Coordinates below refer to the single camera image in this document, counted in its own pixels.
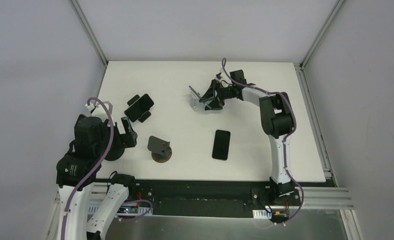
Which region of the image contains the black folding phone stand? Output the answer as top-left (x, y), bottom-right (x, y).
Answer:
top-left (126, 94), bottom-right (152, 124)

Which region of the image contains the silver metal phone stand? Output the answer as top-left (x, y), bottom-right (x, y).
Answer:
top-left (189, 91), bottom-right (205, 112)

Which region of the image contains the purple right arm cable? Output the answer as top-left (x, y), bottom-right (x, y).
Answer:
top-left (221, 57), bottom-right (305, 226)

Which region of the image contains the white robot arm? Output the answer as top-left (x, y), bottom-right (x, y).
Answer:
top-left (56, 114), bottom-right (136, 240)

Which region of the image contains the grey stand with brown base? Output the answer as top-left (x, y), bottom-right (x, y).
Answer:
top-left (147, 135), bottom-right (172, 163)

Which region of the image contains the black round disc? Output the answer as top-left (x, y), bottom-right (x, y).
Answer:
top-left (105, 148), bottom-right (125, 162)

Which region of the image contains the dark phone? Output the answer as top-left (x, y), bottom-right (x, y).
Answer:
top-left (188, 85), bottom-right (201, 99)

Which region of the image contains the black phone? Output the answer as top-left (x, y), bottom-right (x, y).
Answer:
top-left (212, 129), bottom-right (231, 161)
top-left (124, 93), bottom-right (155, 123)

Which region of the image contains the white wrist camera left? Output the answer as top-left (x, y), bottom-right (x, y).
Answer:
top-left (86, 101), bottom-right (113, 122)

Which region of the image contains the aluminium frame rail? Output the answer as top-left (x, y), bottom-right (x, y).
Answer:
top-left (302, 187), bottom-right (354, 210)

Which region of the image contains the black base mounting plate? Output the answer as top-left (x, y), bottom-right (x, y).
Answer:
top-left (120, 179), bottom-right (301, 218)

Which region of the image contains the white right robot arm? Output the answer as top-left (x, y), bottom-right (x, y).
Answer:
top-left (198, 70), bottom-right (296, 205)

